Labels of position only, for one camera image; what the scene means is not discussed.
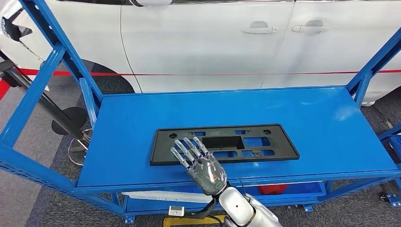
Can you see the black round floor disc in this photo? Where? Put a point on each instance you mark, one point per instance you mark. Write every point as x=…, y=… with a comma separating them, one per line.
x=76, y=116

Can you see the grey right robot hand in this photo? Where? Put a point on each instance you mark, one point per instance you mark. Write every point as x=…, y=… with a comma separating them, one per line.
x=208, y=175

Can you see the black plastic mounting plate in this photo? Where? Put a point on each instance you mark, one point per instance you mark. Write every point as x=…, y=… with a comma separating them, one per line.
x=288, y=152

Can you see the black stanchion post chrome base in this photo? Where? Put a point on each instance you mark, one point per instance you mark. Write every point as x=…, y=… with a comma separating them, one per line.
x=59, y=117

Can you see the white car side mirror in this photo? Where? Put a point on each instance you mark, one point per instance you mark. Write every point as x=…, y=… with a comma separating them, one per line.
x=153, y=2

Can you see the blue metal shelf rack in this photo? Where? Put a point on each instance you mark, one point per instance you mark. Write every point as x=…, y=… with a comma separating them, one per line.
x=388, y=134
x=282, y=119

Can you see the white car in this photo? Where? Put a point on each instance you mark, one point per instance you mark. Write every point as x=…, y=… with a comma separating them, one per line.
x=203, y=47

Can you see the red object in bin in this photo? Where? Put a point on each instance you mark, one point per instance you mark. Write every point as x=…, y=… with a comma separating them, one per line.
x=272, y=189

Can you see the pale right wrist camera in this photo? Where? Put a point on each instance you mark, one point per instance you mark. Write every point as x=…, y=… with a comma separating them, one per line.
x=176, y=211

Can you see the yellow floor tape square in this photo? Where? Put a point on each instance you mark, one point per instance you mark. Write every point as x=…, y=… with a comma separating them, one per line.
x=175, y=221

